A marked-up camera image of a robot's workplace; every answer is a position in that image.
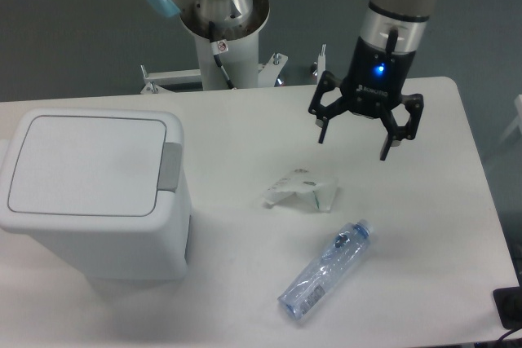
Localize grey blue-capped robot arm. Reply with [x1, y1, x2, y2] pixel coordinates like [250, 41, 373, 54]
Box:
[146, 0, 436, 157]

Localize white push-button trash can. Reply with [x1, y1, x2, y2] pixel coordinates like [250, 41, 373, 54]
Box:
[1, 108, 192, 280]

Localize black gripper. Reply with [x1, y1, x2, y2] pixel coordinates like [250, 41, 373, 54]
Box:
[307, 35, 424, 161]

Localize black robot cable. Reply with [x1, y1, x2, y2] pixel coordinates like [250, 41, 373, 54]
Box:
[208, 20, 237, 90]

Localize black device at edge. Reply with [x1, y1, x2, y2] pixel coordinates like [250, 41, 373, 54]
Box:
[493, 287, 521, 329]

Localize clear plastic water bottle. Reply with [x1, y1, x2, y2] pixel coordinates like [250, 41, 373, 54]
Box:
[278, 219, 373, 321]

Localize crumpled white plastic wrapper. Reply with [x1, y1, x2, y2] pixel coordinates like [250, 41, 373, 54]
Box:
[262, 169, 338, 213]

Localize white furniture piece at right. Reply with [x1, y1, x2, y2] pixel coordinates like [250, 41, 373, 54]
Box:
[498, 95, 522, 144]

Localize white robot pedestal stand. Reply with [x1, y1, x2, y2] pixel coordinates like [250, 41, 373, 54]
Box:
[141, 0, 289, 94]

